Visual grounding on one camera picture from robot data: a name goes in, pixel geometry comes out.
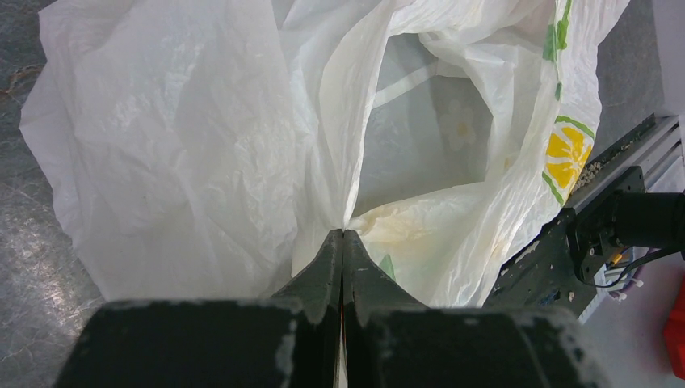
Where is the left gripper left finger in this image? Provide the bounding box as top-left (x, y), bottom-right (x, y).
top-left (56, 230), bottom-right (343, 387)

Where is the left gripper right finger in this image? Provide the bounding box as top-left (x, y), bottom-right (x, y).
top-left (342, 230), bottom-right (611, 387)

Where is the white plastic bag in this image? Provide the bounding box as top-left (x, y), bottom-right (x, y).
top-left (19, 1), bottom-right (627, 307)

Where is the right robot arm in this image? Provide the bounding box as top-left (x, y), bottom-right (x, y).
top-left (567, 192), bottom-right (684, 289)

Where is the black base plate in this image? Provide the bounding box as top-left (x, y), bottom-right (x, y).
top-left (485, 116), bottom-right (684, 319)

